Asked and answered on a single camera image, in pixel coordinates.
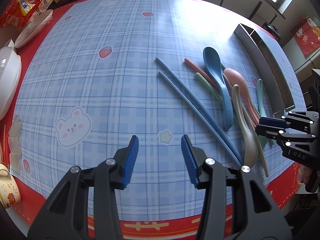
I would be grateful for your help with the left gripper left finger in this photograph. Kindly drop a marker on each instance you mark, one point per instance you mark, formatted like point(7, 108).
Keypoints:
point(64, 215)

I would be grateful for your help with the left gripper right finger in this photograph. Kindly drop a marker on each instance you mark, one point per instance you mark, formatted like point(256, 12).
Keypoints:
point(255, 215)

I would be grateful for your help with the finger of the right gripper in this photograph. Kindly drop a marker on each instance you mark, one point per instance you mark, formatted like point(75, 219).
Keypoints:
point(268, 131)
point(273, 122)

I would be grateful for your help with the green plastic spoon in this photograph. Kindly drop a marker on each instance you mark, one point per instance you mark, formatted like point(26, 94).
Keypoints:
point(263, 140)

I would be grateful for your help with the beige plastic spoon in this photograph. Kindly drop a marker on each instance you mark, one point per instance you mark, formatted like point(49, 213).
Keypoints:
point(250, 156)

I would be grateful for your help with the pink plastic spoon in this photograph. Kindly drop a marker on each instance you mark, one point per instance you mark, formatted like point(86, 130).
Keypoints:
point(235, 78)

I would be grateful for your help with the green chopstick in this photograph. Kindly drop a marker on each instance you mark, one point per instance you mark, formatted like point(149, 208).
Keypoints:
point(206, 84)

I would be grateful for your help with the blue plastic spoon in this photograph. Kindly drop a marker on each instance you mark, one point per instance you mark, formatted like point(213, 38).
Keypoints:
point(212, 64)

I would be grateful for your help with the pink chopstick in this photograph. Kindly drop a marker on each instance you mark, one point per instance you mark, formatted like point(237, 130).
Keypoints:
point(197, 69)

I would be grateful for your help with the right hand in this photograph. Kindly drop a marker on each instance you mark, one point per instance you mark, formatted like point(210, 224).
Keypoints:
point(304, 174)

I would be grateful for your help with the yellow patterned mug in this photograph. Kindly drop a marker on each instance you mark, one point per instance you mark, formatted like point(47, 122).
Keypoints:
point(10, 194)

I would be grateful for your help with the stainless steel utensil tray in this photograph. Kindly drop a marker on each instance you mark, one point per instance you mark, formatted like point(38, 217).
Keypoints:
point(258, 45)

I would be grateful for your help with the red gift bag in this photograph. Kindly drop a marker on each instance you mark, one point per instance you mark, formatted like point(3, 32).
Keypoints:
point(306, 33)

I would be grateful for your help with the blue plaid table mat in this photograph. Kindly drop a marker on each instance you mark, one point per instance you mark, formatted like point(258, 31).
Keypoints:
point(112, 79)

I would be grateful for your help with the white lidded container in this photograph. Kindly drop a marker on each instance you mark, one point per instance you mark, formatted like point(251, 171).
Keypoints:
point(11, 67)

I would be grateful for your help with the white ceramic bowl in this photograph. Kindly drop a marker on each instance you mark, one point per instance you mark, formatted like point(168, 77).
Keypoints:
point(33, 29)

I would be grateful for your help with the red snack bag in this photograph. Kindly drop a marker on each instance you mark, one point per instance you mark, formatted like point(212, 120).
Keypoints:
point(18, 12)

